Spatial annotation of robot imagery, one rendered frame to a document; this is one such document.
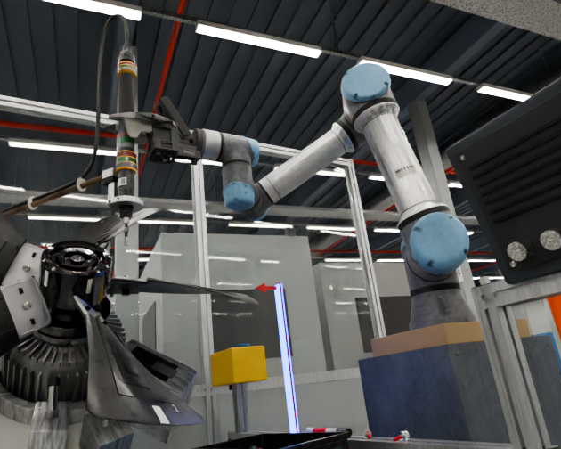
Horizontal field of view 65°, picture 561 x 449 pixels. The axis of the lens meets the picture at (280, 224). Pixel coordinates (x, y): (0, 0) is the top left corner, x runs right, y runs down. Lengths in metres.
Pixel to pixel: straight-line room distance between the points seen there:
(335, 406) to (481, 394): 1.09
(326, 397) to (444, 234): 1.15
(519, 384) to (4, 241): 0.89
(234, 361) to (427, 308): 0.51
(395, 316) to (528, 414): 4.31
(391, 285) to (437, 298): 3.92
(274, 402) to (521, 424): 1.29
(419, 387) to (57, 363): 0.69
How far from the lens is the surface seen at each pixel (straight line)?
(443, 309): 1.07
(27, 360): 0.94
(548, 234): 0.55
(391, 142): 1.06
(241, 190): 1.07
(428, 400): 0.97
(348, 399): 2.01
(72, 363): 0.93
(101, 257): 0.91
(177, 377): 0.90
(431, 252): 0.95
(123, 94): 1.12
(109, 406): 0.65
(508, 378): 0.64
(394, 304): 4.94
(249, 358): 1.24
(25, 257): 0.98
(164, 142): 1.07
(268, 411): 1.81
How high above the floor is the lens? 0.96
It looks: 20 degrees up
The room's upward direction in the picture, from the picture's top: 7 degrees counter-clockwise
